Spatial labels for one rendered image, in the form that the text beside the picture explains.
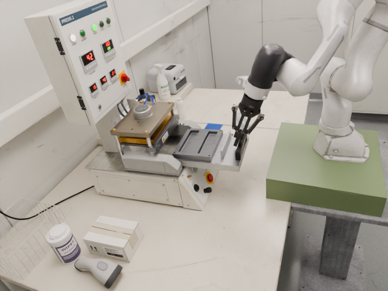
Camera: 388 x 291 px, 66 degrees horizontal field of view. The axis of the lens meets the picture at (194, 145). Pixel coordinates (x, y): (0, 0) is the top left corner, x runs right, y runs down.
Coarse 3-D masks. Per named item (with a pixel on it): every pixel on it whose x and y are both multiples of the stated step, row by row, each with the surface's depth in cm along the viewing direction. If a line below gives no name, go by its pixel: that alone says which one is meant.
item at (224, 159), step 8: (224, 136) 133; (232, 136) 132; (248, 136) 132; (224, 144) 121; (232, 144) 127; (216, 152) 124; (224, 152) 121; (232, 152) 123; (184, 160) 123; (192, 160) 122; (216, 160) 120; (224, 160) 119; (232, 160) 119; (240, 160) 118; (208, 168) 121; (216, 168) 119; (224, 168) 118; (232, 168) 117
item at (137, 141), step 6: (168, 120) 134; (162, 126) 130; (156, 132) 127; (120, 138) 128; (126, 138) 127; (132, 138) 126; (138, 138) 125; (144, 138) 124; (150, 138) 124; (126, 144) 129; (132, 144) 128; (138, 144) 127; (144, 144) 126
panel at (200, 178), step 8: (200, 168) 135; (184, 176) 124; (192, 176) 129; (200, 176) 134; (216, 176) 144; (192, 184) 127; (200, 184) 132; (208, 184) 137; (200, 192) 130; (200, 200) 128
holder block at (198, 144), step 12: (192, 132) 137; (204, 132) 134; (216, 132) 133; (180, 144) 128; (192, 144) 127; (204, 144) 128; (216, 144) 125; (180, 156) 123; (192, 156) 121; (204, 156) 119
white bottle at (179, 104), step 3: (177, 99) 189; (180, 99) 189; (177, 102) 190; (180, 102) 189; (183, 102) 191; (177, 105) 190; (180, 105) 190; (183, 105) 191; (177, 108) 192; (180, 108) 191; (183, 108) 192; (177, 111) 194; (180, 111) 193; (183, 111) 193; (180, 114) 194; (183, 114) 194; (180, 117) 195; (183, 117) 195
